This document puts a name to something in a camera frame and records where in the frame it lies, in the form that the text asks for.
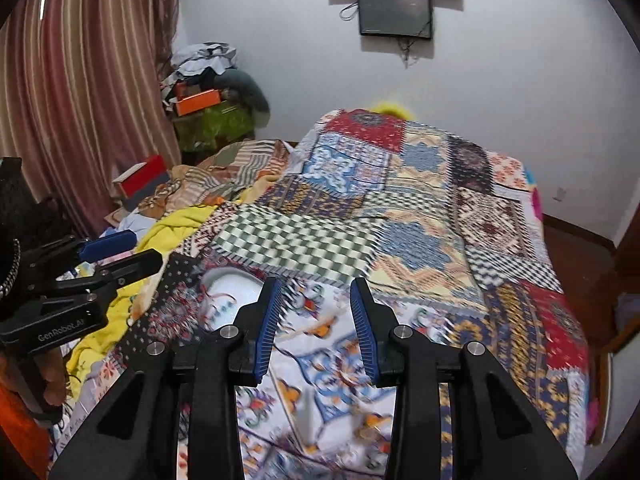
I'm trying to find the green patterned covered stand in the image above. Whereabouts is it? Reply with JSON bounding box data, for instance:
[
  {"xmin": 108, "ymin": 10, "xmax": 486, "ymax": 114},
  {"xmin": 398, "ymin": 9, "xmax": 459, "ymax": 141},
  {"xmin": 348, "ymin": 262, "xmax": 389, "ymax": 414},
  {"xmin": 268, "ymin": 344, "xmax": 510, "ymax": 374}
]
[{"xmin": 172, "ymin": 101, "xmax": 255, "ymax": 153}]

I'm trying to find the yellow plush toy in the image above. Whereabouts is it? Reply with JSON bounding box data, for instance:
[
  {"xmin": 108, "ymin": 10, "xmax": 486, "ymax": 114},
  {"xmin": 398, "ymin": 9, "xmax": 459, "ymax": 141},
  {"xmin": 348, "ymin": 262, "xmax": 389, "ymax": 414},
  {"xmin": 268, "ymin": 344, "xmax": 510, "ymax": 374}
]
[{"xmin": 370, "ymin": 101, "xmax": 414, "ymax": 120}]

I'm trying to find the striped brown blanket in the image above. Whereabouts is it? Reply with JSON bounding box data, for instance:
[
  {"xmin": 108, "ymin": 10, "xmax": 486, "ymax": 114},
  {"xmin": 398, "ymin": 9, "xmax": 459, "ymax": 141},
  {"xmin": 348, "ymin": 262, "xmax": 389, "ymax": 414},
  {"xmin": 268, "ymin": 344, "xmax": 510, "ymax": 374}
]
[{"xmin": 137, "ymin": 140, "xmax": 290, "ymax": 220}]

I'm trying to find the red cord turquoise bracelet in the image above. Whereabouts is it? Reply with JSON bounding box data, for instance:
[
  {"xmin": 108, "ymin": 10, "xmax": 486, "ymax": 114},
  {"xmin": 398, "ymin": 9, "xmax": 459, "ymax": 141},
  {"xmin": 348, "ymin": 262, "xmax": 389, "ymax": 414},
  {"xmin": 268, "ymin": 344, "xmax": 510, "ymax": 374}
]
[{"xmin": 202, "ymin": 286, "xmax": 239, "ymax": 326}]

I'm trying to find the pile of grey clothes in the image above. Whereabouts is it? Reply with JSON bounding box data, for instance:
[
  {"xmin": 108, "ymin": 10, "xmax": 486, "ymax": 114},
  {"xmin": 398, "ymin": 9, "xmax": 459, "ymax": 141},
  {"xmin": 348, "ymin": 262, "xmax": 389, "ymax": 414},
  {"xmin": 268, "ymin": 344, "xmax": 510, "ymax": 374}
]
[{"xmin": 160, "ymin": 41, "xmax": 271, "ymax": 129}]

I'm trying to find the red and white box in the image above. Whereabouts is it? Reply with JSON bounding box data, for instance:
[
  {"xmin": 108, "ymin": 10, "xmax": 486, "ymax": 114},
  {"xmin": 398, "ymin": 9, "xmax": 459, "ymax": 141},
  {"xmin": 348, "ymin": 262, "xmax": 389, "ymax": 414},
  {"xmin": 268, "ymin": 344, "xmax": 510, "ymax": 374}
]
[{"xmin": 112, "ymin": 155, "xmax": 170, "ymax": 211}]

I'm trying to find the person left hand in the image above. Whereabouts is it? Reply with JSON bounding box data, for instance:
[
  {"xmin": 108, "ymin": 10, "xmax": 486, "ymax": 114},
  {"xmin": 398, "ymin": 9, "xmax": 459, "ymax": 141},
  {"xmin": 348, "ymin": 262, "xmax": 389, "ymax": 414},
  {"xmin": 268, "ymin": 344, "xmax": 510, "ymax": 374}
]
[{"xmin": 0, "ymin": 349, "xmax": 68, "ymax": 411}]

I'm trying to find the yellow cloth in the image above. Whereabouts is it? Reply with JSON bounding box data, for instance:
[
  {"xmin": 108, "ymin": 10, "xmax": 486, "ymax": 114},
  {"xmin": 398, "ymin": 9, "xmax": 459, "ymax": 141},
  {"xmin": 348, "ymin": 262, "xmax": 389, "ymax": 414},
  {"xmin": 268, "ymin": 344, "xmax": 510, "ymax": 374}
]
[{"xmin": 64, "ymin": 202, "xmax": 222, "ymax": 401}]

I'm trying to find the wooden wardrobe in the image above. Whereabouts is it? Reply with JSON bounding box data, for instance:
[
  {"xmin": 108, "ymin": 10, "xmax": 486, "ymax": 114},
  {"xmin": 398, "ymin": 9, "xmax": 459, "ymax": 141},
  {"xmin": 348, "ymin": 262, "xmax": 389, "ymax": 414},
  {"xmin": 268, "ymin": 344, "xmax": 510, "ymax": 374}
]
[{"xmin": 588, "ymin": 209, "xmax": 639, "ymax": 444}]

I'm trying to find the colourful patchwork bedspread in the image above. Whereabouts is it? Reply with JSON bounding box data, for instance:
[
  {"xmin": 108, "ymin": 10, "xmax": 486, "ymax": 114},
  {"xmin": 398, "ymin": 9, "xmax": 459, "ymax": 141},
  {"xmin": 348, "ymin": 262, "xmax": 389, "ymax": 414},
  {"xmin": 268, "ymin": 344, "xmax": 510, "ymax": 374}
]
[{"xmin": 49, "ymin": 107, "xmax": 597, "ymax": 480}]

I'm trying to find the orange shoe box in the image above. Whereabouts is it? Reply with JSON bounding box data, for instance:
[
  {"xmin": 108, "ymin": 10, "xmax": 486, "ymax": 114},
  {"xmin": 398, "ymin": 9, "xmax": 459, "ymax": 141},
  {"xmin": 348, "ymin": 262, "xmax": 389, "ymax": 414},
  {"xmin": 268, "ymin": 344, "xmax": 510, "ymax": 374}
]
[{"xmin": 175, "ymin": 89, "xmax": 221, "ymax": 117}]

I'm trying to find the purple heart jewelry box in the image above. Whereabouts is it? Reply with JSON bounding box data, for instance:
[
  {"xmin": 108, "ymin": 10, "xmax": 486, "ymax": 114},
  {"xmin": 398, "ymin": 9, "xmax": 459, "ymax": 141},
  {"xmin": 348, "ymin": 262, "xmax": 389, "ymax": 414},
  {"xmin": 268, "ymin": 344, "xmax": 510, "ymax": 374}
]
[{"xmin": 200, "ymin": 266, "xmax": 264, "ymax": 332}]

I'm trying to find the white wall socket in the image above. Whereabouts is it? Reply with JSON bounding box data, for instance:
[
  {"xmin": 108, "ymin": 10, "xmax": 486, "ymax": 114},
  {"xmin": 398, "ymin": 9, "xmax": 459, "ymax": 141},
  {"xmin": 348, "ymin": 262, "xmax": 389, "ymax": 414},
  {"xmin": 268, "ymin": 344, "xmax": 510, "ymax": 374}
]
[{"xmin": 553, "ymin": 188, "xmax": 566, "ymax": 203}]

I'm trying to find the small black wall monitor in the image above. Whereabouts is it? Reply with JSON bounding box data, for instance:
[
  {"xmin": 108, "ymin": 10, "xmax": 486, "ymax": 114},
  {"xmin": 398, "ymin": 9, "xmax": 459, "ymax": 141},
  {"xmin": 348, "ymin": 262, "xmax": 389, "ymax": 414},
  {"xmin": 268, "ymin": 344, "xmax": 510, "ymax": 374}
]
[{"xmin": 358, "ymin": 0, "xmax": 433, "ymax": 40}]

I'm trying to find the red striped curtain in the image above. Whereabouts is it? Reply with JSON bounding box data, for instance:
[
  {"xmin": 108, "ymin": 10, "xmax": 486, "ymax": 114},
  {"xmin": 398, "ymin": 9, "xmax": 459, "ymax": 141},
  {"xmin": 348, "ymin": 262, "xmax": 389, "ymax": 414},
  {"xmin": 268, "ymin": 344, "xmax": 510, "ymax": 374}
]
[{"xmin": 1, "ymin": 0, "xmax": 180, "ymax": 235}]

